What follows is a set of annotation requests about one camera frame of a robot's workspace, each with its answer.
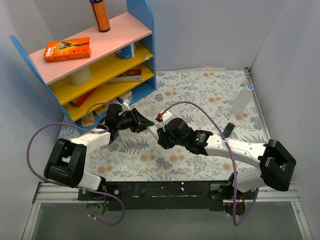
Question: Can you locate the white remote control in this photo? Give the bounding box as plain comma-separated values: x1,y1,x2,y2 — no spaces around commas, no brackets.
147,125,159,140

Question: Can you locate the black remote control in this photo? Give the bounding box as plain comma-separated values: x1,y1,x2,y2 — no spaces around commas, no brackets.
222,122,235,138

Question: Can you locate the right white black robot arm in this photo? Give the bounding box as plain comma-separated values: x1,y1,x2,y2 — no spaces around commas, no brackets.
157,117,297,199

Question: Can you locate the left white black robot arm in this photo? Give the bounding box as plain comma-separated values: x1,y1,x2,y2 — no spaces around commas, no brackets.
44,103,154,200

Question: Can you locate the small white box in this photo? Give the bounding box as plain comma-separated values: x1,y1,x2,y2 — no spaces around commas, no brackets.
117,90,133,103

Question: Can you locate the red white flat box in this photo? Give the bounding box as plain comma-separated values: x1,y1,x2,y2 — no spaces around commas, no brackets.
107,68,142,84

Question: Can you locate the yellow packet bottom shelf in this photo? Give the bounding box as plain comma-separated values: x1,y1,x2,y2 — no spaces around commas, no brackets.
80,112,96,130

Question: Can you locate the blue pink yellow shelf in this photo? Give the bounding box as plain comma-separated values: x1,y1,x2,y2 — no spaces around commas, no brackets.
10,0,157,126

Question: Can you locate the floral table mat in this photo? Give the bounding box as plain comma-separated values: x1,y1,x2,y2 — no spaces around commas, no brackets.
46,70,279,182

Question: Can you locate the red box lower shelf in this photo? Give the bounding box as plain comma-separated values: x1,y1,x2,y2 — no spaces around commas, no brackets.
69,89,95,108

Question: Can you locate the white paper roll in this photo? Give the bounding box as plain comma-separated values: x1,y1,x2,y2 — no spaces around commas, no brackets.
67,66,92,86

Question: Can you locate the blue white can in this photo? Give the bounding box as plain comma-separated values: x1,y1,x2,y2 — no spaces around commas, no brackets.
114,42,136,60

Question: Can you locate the clear plastic bottle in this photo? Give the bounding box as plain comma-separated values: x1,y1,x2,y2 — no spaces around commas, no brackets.
230,84,254,116

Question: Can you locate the orange razor box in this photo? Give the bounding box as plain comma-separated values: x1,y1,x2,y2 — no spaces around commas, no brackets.
43,37,92,63

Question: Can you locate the orange cylindrical bottle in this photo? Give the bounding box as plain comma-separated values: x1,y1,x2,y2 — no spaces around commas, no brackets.
89,0,111,33

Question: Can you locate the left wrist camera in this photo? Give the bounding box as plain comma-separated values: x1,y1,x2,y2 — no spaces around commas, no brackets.
122,99,131,112

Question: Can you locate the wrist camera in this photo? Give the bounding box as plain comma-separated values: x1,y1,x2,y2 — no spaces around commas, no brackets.
155,111,174,127
122,99,131,112

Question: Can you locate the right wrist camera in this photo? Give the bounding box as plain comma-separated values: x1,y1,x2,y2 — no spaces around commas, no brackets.
155,111,174,127

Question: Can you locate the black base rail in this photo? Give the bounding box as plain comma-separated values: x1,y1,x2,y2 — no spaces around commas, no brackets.
77,179,258,213

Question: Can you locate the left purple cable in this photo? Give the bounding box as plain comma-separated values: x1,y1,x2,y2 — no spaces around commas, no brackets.
26,102,126,227

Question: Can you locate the purple cable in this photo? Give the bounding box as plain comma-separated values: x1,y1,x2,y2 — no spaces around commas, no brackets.
159,100,260,227
26,102,126,227

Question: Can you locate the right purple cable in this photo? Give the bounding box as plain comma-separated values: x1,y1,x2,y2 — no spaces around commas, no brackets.
159,100,260,227

